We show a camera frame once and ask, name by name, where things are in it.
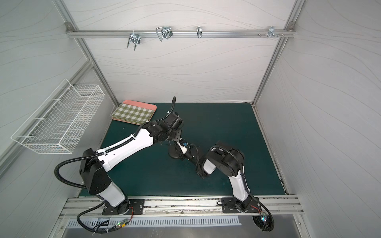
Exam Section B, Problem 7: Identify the black round stand base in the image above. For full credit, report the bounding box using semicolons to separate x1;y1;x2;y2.
168;148;183;159

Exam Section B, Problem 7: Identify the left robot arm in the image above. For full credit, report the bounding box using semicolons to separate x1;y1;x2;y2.
54;112;183;215

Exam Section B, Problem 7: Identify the metal U-bolt clamp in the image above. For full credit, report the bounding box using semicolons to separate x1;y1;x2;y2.
127;32;141;51

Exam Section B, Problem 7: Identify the metal double hook clamp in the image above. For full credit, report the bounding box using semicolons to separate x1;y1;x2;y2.
155;26;173;42

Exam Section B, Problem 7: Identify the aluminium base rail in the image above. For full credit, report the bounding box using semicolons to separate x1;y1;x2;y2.
59;195;304;218

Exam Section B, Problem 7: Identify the white slotted cable duct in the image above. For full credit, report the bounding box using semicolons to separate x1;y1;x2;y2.
82;216;242;229

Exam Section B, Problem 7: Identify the horizontal aluminium top rail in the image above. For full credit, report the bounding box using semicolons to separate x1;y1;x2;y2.
67;29;296;39

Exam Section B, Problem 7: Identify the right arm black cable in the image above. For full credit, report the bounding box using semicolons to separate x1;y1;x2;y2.
252;196;276;232

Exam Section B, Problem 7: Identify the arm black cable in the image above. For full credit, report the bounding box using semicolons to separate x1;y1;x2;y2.
76;202;135;235
252;196;276;232

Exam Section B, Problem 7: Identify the white wire basket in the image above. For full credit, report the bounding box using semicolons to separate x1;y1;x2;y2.
11;79;105;154

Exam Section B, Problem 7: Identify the small metal bracket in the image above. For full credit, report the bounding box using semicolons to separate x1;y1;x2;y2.
196;26;202;39

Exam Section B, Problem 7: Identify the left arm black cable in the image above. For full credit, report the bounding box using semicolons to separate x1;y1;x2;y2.
76;202;135;235

